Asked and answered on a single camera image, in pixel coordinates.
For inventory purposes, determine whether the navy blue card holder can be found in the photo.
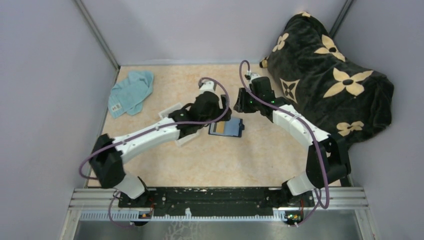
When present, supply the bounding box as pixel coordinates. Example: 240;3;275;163
208;117;245;138

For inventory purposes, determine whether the white plastic card tray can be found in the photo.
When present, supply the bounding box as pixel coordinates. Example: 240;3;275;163
158;102;200;148

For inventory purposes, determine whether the light blue towel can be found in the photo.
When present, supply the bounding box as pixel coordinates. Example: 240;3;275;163
108;70;154;119

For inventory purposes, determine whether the aluminium frame rail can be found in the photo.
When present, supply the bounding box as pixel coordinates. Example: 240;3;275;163
68;187;369;222

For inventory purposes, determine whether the black floral blanket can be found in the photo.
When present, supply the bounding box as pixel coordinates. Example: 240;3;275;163
259;12;394;146

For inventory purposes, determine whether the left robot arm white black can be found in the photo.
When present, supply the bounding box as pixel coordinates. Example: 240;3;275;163
88;91;232;207

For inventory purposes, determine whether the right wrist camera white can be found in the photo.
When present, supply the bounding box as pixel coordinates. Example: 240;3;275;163
245;72;262;84

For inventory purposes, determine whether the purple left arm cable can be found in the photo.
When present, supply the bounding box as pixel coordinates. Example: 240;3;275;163
78;77;231;229

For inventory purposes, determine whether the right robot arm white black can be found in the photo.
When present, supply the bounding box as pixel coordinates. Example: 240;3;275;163
233;73;351;206

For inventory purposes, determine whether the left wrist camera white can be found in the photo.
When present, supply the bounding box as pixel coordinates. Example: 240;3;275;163
199;80;216;94

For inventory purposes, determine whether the gold credit card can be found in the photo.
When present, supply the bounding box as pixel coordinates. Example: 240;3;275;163
211;121;226;134

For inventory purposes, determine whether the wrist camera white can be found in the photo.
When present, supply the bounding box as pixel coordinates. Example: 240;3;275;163
199;80;216;94
245;72;262;84

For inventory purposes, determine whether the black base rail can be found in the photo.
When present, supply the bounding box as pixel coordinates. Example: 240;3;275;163
118;187;315;217

